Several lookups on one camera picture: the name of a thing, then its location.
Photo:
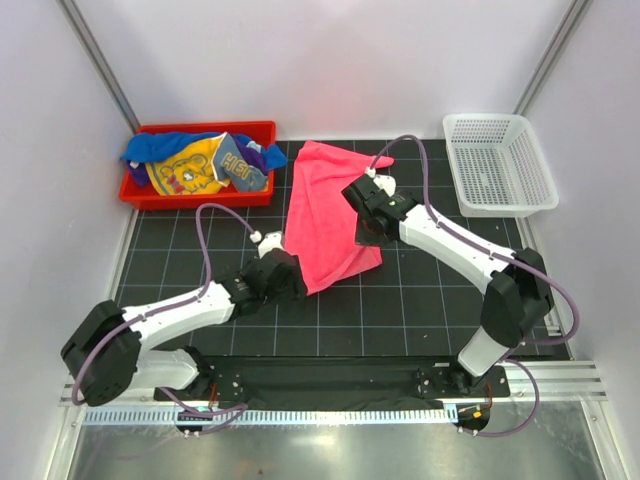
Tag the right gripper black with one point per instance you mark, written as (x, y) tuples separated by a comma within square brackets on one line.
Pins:
[(362, 238)]

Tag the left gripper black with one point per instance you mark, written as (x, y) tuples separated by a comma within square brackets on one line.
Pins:
[(296, 287)]

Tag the pink microfiber towel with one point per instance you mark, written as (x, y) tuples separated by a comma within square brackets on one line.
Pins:
[(321, 225)]

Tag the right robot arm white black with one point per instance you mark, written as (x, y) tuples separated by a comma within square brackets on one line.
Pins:
[(514, 299)]

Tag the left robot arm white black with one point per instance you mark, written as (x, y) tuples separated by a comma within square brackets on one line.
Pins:
[(118, 349)]

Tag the black grid cutting mat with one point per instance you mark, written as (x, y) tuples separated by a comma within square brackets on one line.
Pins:
[(412, 304)]

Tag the grey lettered towel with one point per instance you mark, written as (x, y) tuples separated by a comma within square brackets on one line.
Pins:
[(243, 165)]

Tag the white perforated plastic basket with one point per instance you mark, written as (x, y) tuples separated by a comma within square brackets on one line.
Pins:
[(498, 167)]

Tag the red plastic bin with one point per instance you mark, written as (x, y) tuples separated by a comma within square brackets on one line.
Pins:
[(262, 131)]

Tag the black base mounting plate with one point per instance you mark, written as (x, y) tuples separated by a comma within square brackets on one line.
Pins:
[(278, 381)]

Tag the purple towel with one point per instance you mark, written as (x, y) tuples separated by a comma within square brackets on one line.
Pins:
[(139, 173)]

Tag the blue towel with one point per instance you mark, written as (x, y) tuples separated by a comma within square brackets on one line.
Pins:
[(151, 148)]

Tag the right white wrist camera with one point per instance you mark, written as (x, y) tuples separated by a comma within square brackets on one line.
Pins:
[(384, 182)]

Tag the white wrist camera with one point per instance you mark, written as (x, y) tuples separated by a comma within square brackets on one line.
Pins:
[(384, 182), (268, 242)]

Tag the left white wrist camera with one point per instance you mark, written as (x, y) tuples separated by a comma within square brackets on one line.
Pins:
[(268, 242)]

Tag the white slotted cable duct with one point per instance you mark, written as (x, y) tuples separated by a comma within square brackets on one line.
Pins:
[(175, 416)]

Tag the aluminium front rail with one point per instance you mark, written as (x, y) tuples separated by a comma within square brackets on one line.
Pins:
[(556, 381)]

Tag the right aluminium corner post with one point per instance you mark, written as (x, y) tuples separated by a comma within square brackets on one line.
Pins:
[(567, 27)]

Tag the aluminium corner post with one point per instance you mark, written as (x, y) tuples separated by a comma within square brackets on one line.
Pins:
[(567, 27), (94, 52)]

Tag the left aluminium corner post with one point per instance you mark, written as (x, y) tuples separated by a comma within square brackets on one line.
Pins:
[(94, 52)]

